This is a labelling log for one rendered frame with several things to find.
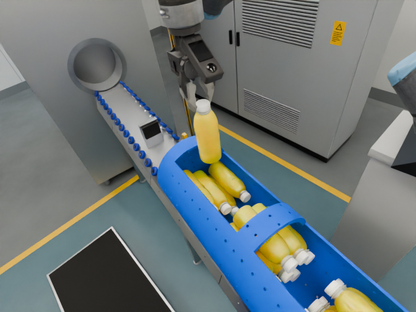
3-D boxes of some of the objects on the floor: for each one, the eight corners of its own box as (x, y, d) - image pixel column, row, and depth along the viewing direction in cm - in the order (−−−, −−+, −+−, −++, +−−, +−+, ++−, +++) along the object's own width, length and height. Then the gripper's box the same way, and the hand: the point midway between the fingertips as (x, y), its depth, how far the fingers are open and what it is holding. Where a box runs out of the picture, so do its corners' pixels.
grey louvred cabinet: (208, 77, 378) (192, -45, 276) (352, 137, 255) (420, -42, 153) (180, 93, 355) (152, -34, 253) (324, 167, 232) (382, -20, 130)
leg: (198, 255, 188) (182, 208, 143) (202, 261, 184) (187, 215, 140) (192, 260, 186) (174, 214, 142) (196, 266, 182) (179, 221, 138)
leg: (145, 177, 249) (122, 128, 205) (147, 181, 246) (124, 132, 201) (139, 180, 247) (115, 131, 203) (142, 184, 244) (117, 135, 200)
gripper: (194, 13, 61) (205, 91, 75) (151, 27, 57) (172, 107, 71) (214, 19, 55) (223, 103, 70) (168, 35, 51) (187, 120, 66)
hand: (202, 104), depth 68 cm, fingers closed on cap, 4 cm apart
